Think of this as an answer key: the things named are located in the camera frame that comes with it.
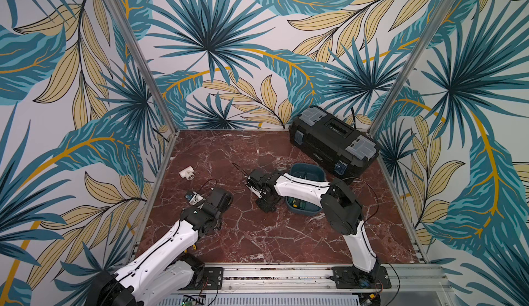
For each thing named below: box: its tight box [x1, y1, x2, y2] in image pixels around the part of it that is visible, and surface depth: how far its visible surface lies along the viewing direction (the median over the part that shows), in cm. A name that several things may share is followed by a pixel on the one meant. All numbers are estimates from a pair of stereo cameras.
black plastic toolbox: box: [289, 106, 381, 181], surface depth 97 cm
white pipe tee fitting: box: [179, 165, 195, 181], surface depth 100 cm
